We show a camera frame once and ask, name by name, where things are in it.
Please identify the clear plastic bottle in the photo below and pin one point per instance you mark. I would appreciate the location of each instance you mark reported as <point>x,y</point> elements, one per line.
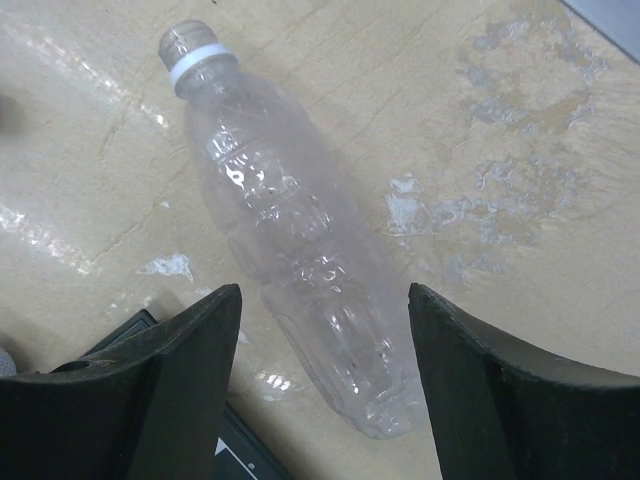
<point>272,186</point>

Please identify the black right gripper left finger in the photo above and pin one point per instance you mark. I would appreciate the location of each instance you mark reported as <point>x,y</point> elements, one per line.
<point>148,407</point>

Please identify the white microphone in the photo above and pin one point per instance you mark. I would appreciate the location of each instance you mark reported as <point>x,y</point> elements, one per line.
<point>7,364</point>

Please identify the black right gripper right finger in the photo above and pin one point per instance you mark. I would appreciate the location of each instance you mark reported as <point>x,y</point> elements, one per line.
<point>502,408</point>

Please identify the black white chessboard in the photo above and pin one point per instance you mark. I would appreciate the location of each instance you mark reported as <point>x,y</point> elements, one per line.
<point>239,454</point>

